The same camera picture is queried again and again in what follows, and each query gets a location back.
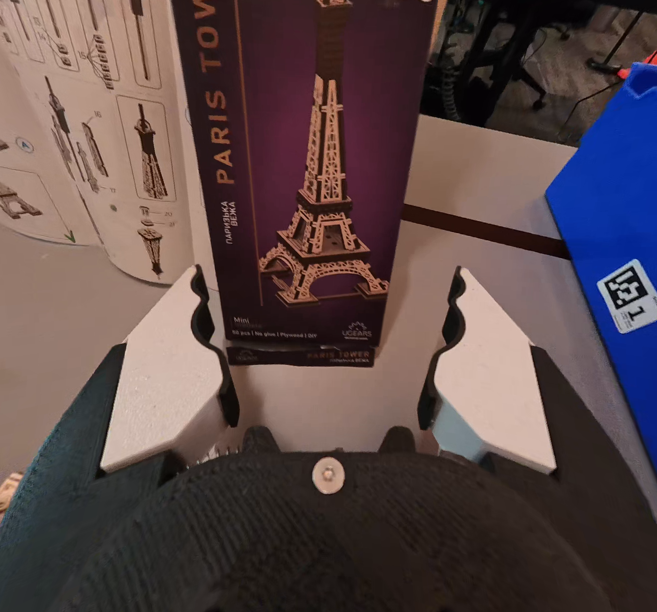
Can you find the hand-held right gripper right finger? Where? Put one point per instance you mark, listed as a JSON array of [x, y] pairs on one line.
[[492, 391]]

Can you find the purple tower kit box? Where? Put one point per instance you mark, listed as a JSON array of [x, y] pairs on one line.
[[277, 109]]

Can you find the grey desk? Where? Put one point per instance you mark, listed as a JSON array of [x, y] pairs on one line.
[[77, 314]]

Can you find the blue storage bin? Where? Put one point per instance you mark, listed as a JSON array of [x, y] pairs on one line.
[[605, 186]]

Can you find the paper assembly instruction sheet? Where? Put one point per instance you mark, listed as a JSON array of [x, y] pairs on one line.
[[36, 68]]

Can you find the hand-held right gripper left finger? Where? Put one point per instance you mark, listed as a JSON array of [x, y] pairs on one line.
[[169, 391]]

